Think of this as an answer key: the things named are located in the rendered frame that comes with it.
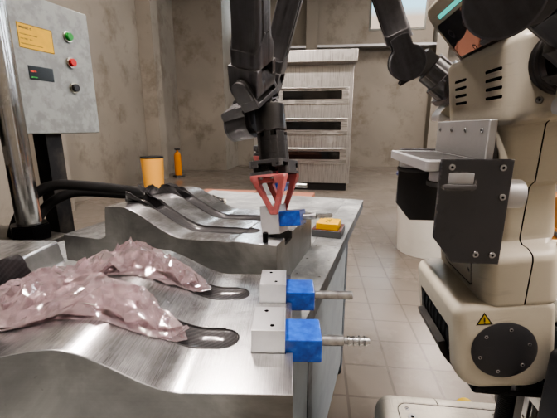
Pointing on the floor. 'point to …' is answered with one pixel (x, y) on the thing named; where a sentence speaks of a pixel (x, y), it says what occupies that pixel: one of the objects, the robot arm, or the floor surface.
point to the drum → (152, 170)
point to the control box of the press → (53, 87)
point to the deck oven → (320, 114)
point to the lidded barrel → (416, 237)
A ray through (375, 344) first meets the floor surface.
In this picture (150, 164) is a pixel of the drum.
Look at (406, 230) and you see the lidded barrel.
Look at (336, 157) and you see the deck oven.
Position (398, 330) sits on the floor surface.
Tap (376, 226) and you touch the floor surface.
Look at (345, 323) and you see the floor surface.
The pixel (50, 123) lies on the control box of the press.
